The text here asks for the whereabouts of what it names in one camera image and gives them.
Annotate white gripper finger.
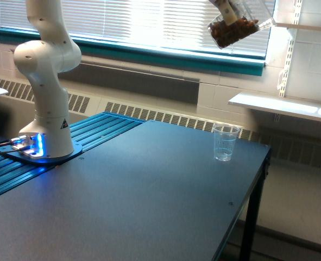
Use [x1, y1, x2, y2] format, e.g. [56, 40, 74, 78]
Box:
[216, 0, 237, 25]

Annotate brown nuts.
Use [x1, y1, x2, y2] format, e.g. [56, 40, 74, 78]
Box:
[209, 16, 259, 49]

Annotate clear plastic pouring cup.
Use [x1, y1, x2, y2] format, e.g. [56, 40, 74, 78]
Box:
[207, 0, 275, 49]

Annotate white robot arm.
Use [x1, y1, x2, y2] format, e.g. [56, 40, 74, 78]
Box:
[13, 1, 199, 160]

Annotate clear plastic cup on table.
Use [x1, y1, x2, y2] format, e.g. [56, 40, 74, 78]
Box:
[213, 123, 240, 161]

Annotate white radiator vent cover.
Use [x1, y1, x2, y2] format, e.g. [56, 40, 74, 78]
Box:
[0, 79, 321, 168]

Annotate black table leg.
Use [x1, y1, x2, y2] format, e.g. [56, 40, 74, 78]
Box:
[239, 152, 271, 260]

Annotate white shelf bracket rail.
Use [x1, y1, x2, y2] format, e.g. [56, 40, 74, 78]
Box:
[276, 0, 303, 98]

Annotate wooden upper wall shelf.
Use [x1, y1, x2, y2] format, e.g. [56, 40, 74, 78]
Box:
[275, 22, 321, 32]

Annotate white lower wall shelf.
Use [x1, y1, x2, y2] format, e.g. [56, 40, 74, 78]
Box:
[228, 92, 321, 122]

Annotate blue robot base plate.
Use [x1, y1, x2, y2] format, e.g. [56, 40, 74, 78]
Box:
[0, 143, 83, 166]

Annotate black cables at base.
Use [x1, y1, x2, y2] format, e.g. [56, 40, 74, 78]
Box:
[0, 138, 27, 156]

